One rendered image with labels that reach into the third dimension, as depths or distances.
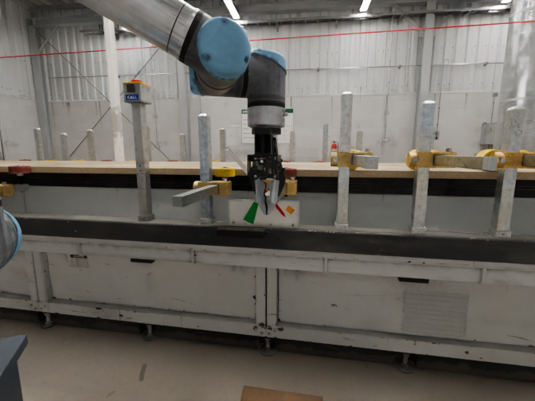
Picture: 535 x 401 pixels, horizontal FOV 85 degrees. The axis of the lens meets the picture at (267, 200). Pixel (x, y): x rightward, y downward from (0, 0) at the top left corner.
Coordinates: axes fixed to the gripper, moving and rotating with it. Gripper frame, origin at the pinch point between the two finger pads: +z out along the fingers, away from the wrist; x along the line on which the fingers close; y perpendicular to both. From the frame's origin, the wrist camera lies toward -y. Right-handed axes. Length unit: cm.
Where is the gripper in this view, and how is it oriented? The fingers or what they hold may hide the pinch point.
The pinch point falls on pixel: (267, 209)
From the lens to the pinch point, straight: 75.2
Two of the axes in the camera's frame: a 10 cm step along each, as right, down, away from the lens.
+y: -1.8, 1.4, -9.7
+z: -0.1, 9.9, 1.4
